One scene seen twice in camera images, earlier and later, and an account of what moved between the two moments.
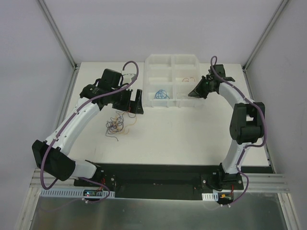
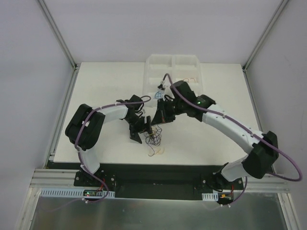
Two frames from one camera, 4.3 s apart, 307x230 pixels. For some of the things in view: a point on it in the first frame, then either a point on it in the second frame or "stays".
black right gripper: x=203 y=86 -> x=162 y=110
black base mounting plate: x=156 y=181 stays
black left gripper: x=129 y=100 -> x=140 y=126
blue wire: x=161 y=94 stays
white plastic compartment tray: x=169 y=78 stays
